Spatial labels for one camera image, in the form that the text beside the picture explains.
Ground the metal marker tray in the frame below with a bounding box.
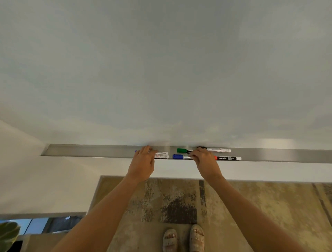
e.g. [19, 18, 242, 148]
[40, 143, 332, 164]

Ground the person's right hand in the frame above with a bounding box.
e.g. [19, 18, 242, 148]
[188, 148, 225, 186]

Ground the person's left forearm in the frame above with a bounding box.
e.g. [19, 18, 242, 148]
[51, 175, 148, 252]

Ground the black cap marker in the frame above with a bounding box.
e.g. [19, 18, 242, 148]
[197, 147, 232, 153]

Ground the person's left hand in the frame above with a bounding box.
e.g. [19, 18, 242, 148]
[126, 146, 158, 184]

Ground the white whiteboard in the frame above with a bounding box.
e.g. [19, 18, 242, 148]
[0, 0, 332, 150]

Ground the white marker with blue end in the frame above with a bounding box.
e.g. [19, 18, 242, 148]
[134, 150, 169, 156]

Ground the person's right forearm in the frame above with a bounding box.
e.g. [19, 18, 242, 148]
[204, 176, 308, 252]

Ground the glass window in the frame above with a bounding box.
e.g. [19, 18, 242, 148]
[0, 215, 84, 235]

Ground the beige sandal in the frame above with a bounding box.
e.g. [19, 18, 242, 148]
[189, 224, 205, 252]
[162, 228, 178, 252]

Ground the green plant leaf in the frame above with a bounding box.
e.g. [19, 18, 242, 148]
[0, 221, 21, 252]

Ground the patterned beige rug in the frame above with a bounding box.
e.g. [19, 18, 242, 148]
[88, 176, 332, 252]

